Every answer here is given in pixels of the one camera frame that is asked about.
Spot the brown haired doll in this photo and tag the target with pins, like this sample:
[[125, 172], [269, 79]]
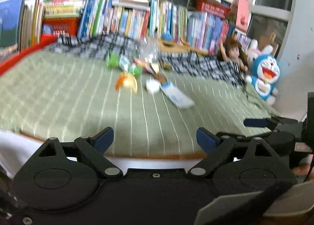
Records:
[[231, 51]]

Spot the white blue tube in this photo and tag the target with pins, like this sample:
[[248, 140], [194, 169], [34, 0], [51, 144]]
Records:
[[177, 97]]

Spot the orange striped snack wrapper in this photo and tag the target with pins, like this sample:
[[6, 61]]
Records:
[[152, 68]]

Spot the clear crumpled plastic bag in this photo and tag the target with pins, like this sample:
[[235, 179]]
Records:
[[148, 49]]

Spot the red crate under books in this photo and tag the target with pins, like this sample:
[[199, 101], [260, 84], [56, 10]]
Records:
[[60, 26]]

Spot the middle upright book row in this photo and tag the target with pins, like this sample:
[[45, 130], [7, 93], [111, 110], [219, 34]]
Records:
[[129, 18]]

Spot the pink toy house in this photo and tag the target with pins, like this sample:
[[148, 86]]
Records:
[[241, 10]]

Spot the orange peel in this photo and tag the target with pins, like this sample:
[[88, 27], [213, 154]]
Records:
[[127, 80]]

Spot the wooden drawer organizer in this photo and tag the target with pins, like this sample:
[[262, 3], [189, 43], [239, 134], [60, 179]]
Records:
[[173, 47]]

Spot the far left blue book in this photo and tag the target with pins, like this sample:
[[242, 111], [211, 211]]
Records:
[[11, 14]]

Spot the left upright book row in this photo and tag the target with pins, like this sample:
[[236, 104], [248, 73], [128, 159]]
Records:
[[29, 24]]

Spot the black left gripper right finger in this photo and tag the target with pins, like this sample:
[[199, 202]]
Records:
[[237, 174]]

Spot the white tissue ball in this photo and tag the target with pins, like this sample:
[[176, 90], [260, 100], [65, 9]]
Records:
[[152, 86]]

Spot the blue Doraemon plush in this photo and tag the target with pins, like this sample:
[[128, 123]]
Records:
[[265, 72]]

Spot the pink white bunny plush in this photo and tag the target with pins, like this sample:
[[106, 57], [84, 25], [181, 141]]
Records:
[[253, 52]]

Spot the blue yarn ball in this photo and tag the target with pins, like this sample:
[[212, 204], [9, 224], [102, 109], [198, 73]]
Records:
[[167, 37]]

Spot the stack of flat books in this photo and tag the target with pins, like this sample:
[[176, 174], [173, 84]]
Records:
[[63, 8]]

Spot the red plastic basket on top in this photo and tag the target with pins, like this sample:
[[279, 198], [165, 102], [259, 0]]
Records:
[[213, 7]]

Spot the black white plaid blanket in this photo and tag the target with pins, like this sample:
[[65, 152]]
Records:
[[188, 62]]

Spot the green checked bed sheet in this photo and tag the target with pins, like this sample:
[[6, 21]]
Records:
[[57, 95]]

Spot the upright book row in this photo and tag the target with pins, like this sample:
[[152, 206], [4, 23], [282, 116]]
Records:
[[199, 30], [29, 24], [129, 18]]

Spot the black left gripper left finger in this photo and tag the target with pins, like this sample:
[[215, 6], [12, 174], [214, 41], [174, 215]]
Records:
[[62, 175]]

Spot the brown crumpled wrapper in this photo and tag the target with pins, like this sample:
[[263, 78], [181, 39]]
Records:
[[160, 77]]

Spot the green snack wrapper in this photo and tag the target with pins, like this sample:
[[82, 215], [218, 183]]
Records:
[[112, 60], [135, 69]]

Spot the right upright book row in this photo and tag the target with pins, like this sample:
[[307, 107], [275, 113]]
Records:
[[199, 30]]

